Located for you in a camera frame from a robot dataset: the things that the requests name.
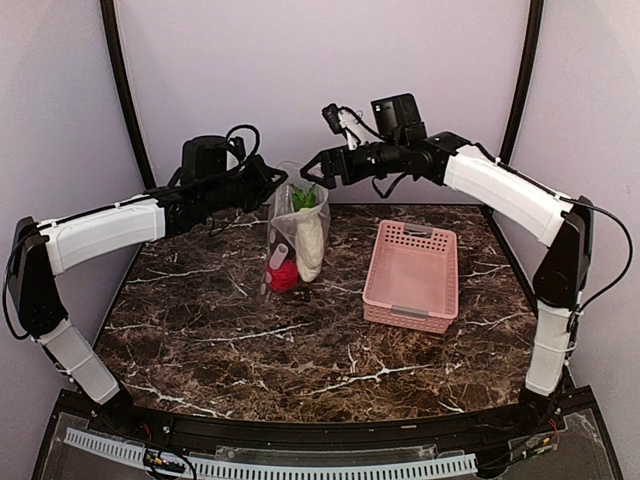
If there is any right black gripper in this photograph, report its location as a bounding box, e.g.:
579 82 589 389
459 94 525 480
302 136 406 187

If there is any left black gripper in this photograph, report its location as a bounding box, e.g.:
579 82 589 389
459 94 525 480
202 152 288 213

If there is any green toy leaf vegetable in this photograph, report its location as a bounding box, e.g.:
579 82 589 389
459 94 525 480
291 185 318 212

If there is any clear zip top bag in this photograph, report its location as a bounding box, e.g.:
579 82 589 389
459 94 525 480
256 160 331 304

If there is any white toy radish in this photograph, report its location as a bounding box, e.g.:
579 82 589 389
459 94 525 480
295 209 324 282

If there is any red toy strawberry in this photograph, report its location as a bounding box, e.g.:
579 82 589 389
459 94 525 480
266 260 298 292

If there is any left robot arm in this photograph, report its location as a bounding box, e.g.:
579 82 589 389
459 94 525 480
1 135 288 436

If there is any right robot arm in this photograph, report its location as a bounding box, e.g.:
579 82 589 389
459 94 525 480
300 93 600 434

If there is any pink plastic basket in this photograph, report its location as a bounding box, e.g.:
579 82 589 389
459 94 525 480
362 220 459 334

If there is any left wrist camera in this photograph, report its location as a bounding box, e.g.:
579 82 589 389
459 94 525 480
223 124 261 172

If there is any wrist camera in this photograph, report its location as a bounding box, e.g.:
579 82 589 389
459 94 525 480
321 103 369 150
223 124 261 172

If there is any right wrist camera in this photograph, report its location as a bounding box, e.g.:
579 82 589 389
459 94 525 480
321 103 369 150

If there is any left black frame post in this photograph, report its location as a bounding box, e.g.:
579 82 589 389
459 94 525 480
99 0 157 189

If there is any black frame post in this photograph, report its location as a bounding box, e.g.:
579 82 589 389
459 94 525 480
499 0 545 164
99 0 157 189

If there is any right black frame post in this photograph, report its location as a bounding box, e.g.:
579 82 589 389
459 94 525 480
499 0 545 164

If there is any white slotted cable duct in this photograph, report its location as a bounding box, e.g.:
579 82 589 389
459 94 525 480
64 427 478 480

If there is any black front rail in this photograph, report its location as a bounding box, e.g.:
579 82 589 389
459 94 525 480
54 389 596 456

